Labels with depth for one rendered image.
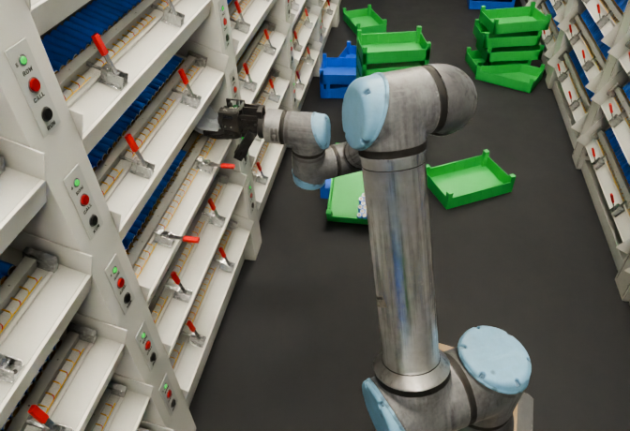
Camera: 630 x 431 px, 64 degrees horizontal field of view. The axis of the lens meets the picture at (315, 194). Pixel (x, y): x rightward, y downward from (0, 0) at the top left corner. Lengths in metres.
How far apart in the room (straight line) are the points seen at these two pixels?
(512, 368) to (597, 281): 0.88
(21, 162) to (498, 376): 0.90
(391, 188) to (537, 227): 1.28
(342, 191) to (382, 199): 1.14
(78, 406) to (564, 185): 1.91
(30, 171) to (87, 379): 0.40
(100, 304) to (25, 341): 0.16
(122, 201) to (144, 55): 0.28
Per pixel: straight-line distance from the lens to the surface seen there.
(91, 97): 0.92
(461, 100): 0.88
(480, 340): 1.15
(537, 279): 1.88
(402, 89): 0.82
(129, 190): 1.02
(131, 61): 1.02
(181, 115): 1.21
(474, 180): 2.21
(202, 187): 1.31
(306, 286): 1.74
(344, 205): 1.97
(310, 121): 1.29
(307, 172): 1.36
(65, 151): 0.81
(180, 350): 1.44
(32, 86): 0.74
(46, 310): 0.87
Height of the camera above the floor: 1.35
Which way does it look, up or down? 40 degrees down
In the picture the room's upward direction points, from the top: 3 degrees counter-clockwise
